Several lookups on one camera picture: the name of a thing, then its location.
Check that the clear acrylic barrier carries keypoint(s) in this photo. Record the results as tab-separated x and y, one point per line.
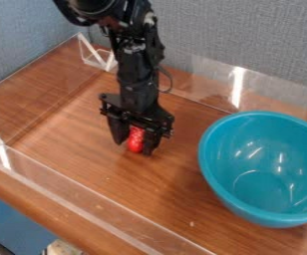
233	89
98	224

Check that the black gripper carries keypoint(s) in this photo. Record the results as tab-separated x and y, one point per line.
154	117

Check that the clear acrylic front barrier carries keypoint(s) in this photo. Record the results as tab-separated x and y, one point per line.
98	224

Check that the blue plastic bowl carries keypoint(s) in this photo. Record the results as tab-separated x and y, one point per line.
251	159

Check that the red toy strawberry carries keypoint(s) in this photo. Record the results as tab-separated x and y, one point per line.
135	139

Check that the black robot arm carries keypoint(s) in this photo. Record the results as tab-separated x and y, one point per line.
128	24

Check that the clear acrylic back barrier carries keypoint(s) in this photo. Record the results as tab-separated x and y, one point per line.
233	89

